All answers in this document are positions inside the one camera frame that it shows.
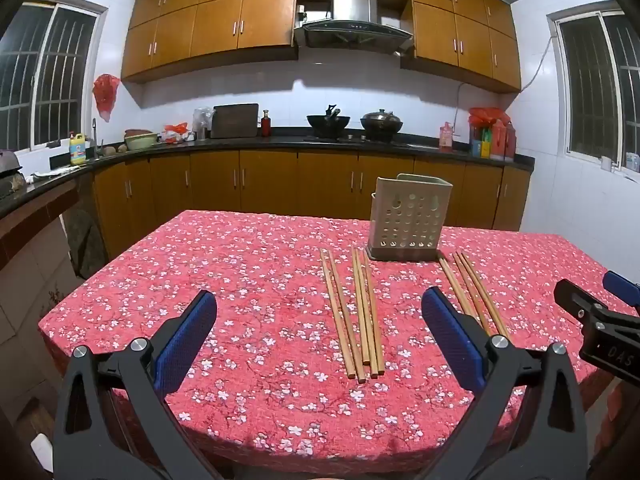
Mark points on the clear plastic bag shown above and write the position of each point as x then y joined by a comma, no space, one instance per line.
202,122

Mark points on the steel range hood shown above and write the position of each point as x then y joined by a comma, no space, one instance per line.
352,15

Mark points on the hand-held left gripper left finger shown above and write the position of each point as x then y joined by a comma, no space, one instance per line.
186,340

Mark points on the dark pot with lid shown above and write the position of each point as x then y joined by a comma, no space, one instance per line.
381,124

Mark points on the wooden base cabinets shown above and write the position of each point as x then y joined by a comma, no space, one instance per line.
270,185

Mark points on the grey pan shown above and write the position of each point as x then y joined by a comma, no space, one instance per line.
9,161

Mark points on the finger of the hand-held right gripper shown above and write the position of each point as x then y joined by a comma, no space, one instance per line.
580,305
622,286

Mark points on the black wok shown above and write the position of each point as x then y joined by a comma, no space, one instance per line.
327,125

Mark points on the dark cloth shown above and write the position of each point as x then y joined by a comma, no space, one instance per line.
87,245

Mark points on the orange and white bag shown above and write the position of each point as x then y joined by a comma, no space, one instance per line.
176,133

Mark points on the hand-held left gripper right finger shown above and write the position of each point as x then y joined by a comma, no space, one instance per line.
452,340

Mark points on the pink bottle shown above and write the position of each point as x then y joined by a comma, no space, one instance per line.
446,137

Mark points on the barred window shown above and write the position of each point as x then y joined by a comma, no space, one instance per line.
45,80
595,85

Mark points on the yellow detergent bottle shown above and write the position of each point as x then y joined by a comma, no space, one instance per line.
78,150

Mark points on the dark cutting board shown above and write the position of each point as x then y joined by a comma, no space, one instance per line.
234,121

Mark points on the metal faucet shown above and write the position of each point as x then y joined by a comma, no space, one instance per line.
94,137

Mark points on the red bag with boxes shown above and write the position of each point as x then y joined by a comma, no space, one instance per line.
492,132

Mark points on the white cup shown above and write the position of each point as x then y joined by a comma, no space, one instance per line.
606,163

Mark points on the red floral tablecloth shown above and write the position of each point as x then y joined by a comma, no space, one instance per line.
250,285

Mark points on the red sauce bottle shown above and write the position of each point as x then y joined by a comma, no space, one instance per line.
266,125

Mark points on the wooden wall cabinets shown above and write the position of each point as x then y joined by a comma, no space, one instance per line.
215,20

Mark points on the gas stove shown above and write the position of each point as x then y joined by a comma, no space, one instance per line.
355,141

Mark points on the green bowl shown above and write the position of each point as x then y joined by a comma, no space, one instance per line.
140,140

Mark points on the beige perforated utensil holder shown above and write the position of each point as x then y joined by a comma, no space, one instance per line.
407,220

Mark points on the black kitchen countertop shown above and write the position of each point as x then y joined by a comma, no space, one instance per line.
280,142

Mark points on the hanging red plastic bag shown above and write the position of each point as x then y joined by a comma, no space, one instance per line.
106,95

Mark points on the white dish rag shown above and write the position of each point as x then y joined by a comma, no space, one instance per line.
52,173

